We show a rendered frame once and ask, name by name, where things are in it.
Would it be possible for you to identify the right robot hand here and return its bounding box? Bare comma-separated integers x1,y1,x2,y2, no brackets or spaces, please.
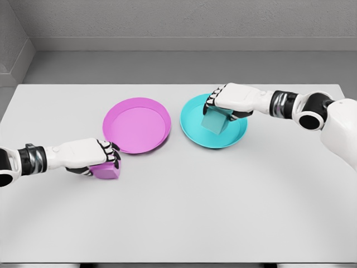
202,82,255,122

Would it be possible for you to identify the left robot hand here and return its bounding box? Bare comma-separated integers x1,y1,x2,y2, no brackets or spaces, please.
64,137,123,177

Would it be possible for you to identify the pink cube block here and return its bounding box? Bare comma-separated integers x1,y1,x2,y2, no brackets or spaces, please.
89,161,122,180

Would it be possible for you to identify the cyan cube block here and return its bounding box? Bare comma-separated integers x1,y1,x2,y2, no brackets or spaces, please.
201,107,234,136

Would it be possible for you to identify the cyan round plate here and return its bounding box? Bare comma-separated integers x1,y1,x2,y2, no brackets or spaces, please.
180,93,248,150

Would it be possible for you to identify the pink round plate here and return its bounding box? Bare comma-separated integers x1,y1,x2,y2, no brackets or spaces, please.
102,97,172,155

